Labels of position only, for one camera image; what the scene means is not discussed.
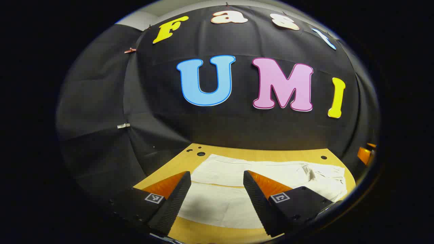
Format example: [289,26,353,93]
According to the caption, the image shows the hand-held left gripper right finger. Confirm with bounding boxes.
[243,170,335,238]

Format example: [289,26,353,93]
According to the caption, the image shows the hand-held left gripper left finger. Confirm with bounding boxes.
[108,171,192,237]

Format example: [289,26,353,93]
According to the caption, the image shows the white jeans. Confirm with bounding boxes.
[177,154,348,229]

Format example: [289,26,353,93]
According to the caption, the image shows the black backdrop cloth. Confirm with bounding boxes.
[56,3,380,204]

